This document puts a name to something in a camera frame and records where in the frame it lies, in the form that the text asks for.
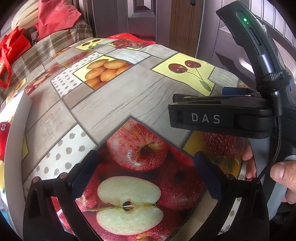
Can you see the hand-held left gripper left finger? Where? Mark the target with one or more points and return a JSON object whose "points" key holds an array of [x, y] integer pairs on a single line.
{"points": [[84, 176]]}

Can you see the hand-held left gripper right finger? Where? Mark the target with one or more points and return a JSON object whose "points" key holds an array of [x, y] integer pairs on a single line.
{"points": [[208, 176]]}

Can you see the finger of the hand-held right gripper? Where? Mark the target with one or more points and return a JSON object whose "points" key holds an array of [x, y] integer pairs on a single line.
{"points": [[219, 98], [233, 90]]}

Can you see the white cardboard box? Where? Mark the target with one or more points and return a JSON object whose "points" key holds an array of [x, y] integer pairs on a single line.
{"points": [[17, 139]]}

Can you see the red plush toy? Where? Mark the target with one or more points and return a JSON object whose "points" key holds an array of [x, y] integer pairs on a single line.
{"points": [[3, 141]]}

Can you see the person's right hand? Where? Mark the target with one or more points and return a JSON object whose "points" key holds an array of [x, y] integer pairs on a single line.
{"points": [[281, 172]]}

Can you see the fruit print tablecloth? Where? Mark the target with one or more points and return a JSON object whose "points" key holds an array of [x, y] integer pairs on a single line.
{"points": [[115, 99]]}

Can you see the plaid covered bench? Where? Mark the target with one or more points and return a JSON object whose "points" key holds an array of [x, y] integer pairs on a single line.
{"points": [[46, 48]]}

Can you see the red tote bag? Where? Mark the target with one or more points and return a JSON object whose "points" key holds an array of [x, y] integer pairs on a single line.
{"points": [[13, 48]]}

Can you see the red cloth bag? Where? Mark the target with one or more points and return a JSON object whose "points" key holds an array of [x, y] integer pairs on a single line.
{"points": [[55, 18]]}

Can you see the white foam sheets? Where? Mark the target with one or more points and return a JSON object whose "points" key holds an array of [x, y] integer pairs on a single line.
{"points": [[25, 16]]}

